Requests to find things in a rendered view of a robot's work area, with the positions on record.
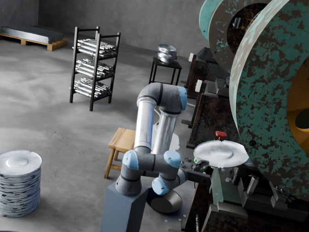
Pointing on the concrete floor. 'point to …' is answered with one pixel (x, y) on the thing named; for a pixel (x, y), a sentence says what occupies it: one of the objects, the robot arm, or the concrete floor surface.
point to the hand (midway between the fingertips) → (208, 164)
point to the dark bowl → (164, 201)
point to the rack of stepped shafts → (94, 66)
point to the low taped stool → (119, 147)
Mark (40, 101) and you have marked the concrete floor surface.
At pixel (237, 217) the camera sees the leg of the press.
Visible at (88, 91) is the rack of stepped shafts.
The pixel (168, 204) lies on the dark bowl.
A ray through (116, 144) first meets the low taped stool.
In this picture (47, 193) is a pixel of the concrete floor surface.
